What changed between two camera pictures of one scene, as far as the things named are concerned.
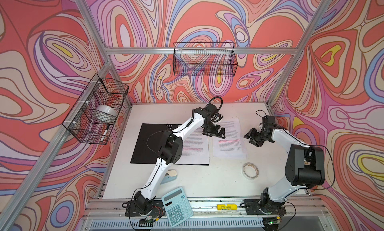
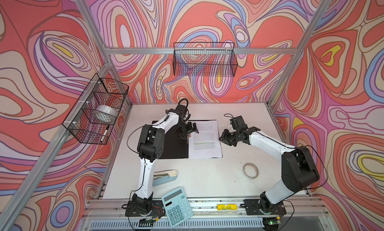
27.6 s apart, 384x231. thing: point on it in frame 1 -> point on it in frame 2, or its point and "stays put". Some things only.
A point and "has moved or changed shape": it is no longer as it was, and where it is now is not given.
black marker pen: (104, 133) stays put
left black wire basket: (92, 118) stays put
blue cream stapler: (171, 175) stays put
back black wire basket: (214, 59) stays put
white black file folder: (195, 147) has moved or changed shape
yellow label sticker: (226, 207) stays put
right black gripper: (250, 133) -> (224, 139)
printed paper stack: (233, 145) -> (207, 143)
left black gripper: (213, 134) -> (181, 133)
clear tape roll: (257, 170) stays put
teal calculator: (177, 206) stays put
